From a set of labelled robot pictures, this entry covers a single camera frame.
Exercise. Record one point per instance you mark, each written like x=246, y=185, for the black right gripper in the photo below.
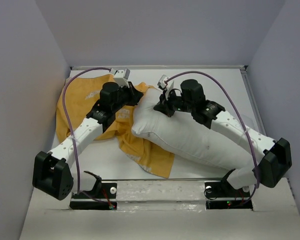
x=163, y=105

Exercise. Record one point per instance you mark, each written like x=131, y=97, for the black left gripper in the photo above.
x=134, y=95

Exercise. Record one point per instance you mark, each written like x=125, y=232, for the white pillow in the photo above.
x=197, y=151

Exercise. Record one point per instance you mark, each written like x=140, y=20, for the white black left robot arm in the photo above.
x=52, y=170

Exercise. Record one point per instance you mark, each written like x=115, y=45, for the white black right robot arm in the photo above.
x=271, y=159

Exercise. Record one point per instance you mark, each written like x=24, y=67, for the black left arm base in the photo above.
x=95, y=194

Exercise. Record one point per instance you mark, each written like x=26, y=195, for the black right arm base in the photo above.
x=220, y=195

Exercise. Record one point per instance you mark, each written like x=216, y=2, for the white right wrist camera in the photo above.
x=166, y=85

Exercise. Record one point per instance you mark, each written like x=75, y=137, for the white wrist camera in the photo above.
x=121, y=76
x=166, y=85

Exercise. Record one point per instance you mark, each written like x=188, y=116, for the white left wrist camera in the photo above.
x=121, y=76

